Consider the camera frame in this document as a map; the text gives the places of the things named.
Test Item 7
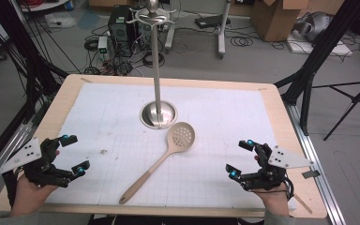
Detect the white grid mat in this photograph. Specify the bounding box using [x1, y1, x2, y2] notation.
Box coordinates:
[45, 82, 298, 210]

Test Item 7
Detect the person's right hand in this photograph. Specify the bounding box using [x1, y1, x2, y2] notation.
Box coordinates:
[252, 155, 291, 218]

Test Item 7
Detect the black tripod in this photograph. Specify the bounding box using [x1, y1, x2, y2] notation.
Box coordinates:
[311, 74, 360, 142]

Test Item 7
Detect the black computer tower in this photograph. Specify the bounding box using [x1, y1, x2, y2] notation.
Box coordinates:
[107, 5, 139, 58]

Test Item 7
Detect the thin wooden stick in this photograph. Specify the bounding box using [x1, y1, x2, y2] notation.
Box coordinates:
[293, 193, 314, 216]

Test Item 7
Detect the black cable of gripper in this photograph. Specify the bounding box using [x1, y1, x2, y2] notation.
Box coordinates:
[1, 169, 24, 208]
[250, 175, 295, 202]

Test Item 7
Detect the grey bag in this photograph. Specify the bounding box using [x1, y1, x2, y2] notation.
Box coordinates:
[292, 11, 336, 42]

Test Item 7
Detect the coiled black cable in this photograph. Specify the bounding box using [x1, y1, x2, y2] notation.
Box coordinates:
[230, 36, 255, 48]
[142, 51, 166, 68]

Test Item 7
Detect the metal utensil stand with hooks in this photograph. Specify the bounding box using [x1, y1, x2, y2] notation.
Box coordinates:
[127, 0, 179, 130]

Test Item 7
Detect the flat black device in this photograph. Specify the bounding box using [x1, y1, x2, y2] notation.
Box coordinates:
[194, 14, 232, 30]

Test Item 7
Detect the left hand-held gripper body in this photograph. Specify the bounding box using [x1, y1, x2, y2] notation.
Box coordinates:
[0, 136, 77, 189]

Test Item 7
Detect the black tape piece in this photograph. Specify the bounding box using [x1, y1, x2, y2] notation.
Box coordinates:
[301, 170, 322, 180]

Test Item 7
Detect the beige slotted spoon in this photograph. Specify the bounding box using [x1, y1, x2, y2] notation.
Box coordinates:
[118, 121, 197, 205]

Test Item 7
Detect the white stand leg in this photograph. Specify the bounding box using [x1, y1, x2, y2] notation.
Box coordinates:
[164, 0, 176, 53]
[217, 0, 233, 60]

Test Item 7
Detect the white board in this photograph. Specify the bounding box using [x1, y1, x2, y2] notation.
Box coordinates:
[286, 33, 354, 58]

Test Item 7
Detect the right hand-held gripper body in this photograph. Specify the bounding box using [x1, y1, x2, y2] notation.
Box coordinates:
[239, 142, 315, 192]

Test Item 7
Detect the white power adapter box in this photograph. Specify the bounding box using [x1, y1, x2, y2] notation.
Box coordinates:
[97, 36, 110, 61]

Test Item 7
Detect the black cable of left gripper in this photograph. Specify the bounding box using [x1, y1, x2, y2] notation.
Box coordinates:
[1, 169, 24, 208]

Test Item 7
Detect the cardboard box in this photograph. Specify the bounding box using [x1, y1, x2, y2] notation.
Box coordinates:
[250, 0, 311, 42]

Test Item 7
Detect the black frame strut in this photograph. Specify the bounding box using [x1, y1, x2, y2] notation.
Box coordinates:
[0, 0, 70, 124]
[274, 0, 360, 136]

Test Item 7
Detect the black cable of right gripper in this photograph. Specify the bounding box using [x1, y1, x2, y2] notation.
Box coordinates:
[250, 175, 295, 202]

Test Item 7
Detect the person's left hand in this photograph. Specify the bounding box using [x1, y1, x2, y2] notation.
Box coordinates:
[9, 149, 61, 218]

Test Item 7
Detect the aluminium rail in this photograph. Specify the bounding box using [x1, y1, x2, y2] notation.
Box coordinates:
[284, 102, 347, 225]
[0, 121, 35, 205]

